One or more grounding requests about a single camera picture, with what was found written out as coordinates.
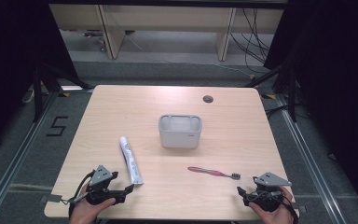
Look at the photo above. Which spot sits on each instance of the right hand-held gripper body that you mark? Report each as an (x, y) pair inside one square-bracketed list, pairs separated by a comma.
[(270, 180)]

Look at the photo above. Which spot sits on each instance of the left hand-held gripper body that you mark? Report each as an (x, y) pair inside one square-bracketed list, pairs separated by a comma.
[(99, 177)]

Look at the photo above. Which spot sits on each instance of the white toothpaste tube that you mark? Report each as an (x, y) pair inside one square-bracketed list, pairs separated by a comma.
[(130, 160)]

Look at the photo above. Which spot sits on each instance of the pink toothbrush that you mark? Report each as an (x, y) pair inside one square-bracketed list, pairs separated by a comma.
[(209, 171)]

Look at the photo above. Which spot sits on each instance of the grey plastic holder box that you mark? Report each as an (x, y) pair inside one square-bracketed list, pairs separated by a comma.
[(180, 138)]

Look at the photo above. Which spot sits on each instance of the person's left hand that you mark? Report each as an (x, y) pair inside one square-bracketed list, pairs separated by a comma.
[(84, 211)]

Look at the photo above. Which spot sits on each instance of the person's right hand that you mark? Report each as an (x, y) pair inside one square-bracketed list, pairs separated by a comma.
[(276, 217)]

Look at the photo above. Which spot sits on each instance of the yellow black floor tape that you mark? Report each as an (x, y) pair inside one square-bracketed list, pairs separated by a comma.
[(268, 96), (64, 94)]

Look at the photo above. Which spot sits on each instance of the black metal stand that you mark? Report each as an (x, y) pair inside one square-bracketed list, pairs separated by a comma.
[(292, 93), (38, 93)]

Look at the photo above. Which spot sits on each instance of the black curtain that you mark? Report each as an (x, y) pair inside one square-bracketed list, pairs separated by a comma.
[(338, 77), (9, 62)]

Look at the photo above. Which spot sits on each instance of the small red item under desk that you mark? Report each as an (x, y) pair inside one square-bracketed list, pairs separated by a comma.
[(101, 44)]

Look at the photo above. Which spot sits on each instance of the beige wooden desk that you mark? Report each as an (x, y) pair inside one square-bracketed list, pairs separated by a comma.
[(167, 18)]

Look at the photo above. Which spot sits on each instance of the aluminium floor rail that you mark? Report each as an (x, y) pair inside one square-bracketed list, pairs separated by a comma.
[(310, 168), (15, 161)]

